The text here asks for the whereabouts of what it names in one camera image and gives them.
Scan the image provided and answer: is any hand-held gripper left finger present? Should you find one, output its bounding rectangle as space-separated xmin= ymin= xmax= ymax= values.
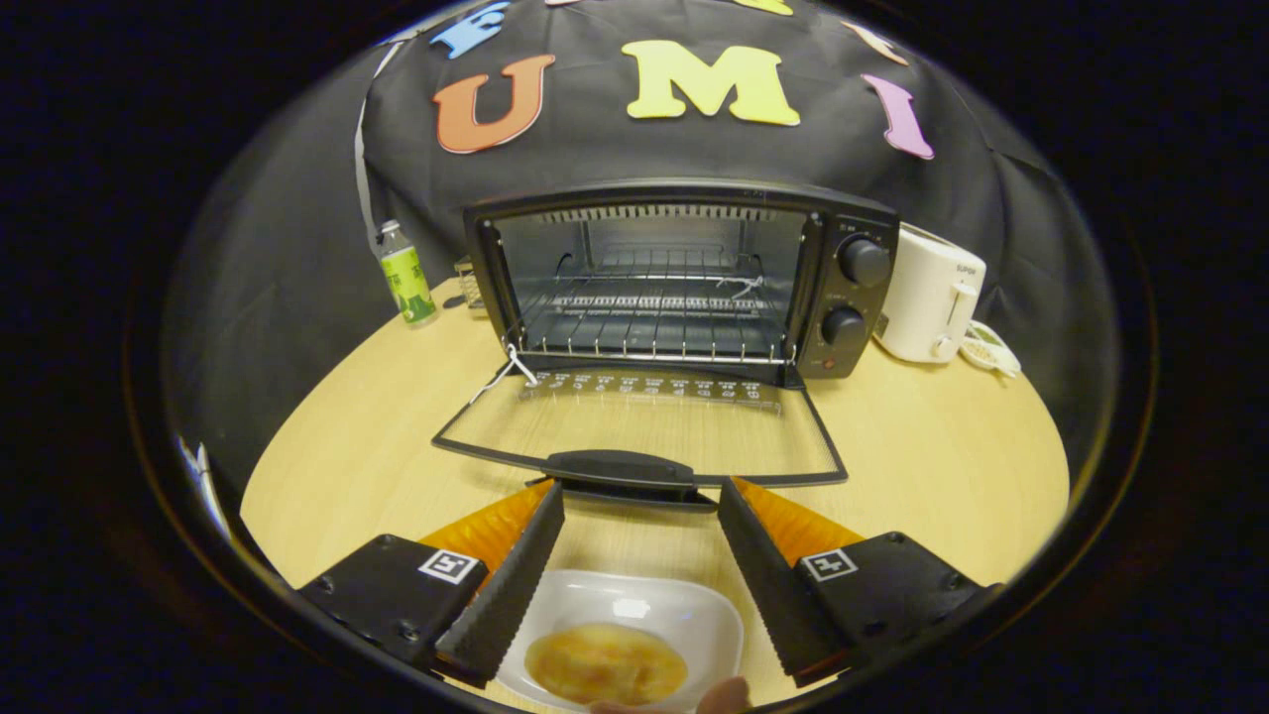
xmin=297 ymin=480 xmax=566 ymax=688

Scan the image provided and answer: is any round yellow bread bun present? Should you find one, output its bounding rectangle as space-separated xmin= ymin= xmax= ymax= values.
xmin=524 ymin=623 xmax=688 ymax=707

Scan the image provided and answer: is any green label water bottle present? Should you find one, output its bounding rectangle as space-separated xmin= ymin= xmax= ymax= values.
xmin=378 ymin=220 xmax=438 ymax=328

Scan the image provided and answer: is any white square plate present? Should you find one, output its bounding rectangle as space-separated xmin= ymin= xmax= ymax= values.
xmin=496 ymin=569 xmax=745 ymax=713

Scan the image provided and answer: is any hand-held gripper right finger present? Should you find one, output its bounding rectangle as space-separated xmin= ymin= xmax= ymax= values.
xmin=718 ymin=476 xmax=1002 ymax=688

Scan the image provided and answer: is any white bread toaster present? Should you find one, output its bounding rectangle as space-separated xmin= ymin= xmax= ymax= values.
xmin=874 ymin=224 xmax=988 ymax=365

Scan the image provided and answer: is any black toaster oven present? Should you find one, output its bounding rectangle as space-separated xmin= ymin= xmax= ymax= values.
xmin=432 ymin=178 xmax=901 ymax=512

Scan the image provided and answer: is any divided white snack dish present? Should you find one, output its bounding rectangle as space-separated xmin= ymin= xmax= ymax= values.
xmin=959 ymin=319 xmax=1022 ymax=380

